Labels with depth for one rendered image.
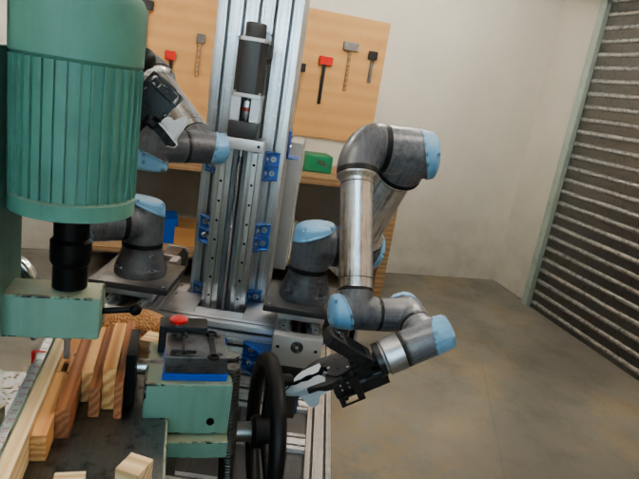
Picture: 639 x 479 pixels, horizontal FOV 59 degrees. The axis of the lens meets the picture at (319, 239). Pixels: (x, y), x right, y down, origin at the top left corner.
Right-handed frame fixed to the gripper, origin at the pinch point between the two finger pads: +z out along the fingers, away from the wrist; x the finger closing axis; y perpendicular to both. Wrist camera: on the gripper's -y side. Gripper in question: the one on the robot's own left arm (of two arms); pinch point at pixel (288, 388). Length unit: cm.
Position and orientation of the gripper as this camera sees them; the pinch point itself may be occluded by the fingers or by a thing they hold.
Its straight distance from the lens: 118.4
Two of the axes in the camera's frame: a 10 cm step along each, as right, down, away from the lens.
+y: 3.2, 8.5, 4.2
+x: -1.9, -3.8, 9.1
